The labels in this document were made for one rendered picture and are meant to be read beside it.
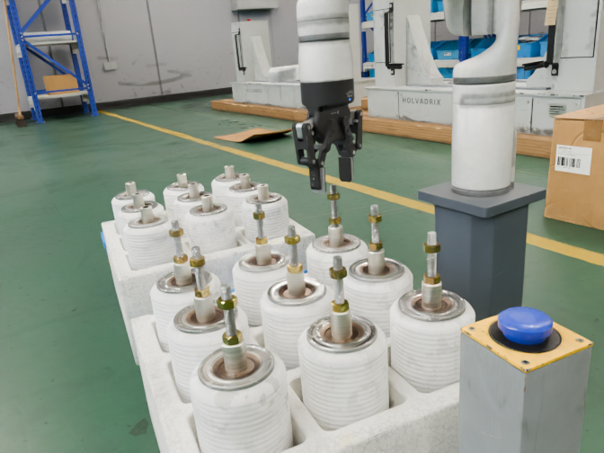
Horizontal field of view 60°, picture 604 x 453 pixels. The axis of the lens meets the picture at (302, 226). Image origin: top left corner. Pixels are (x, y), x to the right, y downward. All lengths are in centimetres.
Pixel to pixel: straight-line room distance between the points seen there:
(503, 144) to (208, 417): 58
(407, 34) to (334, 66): 268
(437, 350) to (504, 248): 32
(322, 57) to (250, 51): 446
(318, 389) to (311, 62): 41
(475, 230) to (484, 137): 14
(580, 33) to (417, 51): 108
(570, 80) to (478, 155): 177
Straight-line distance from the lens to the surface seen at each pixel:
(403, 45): 338
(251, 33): 518
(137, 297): 100
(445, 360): 61
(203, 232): 102
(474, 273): 88
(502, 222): 86
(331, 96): 72
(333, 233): 79
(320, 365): 54
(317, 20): 72
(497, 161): 85
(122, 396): 99
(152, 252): 101
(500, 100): 84
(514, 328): 44
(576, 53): 257
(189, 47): 727
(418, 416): 58
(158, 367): 70
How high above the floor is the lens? 54
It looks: 19 degrees down
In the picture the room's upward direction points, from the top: 5 degrees counter-clockwise
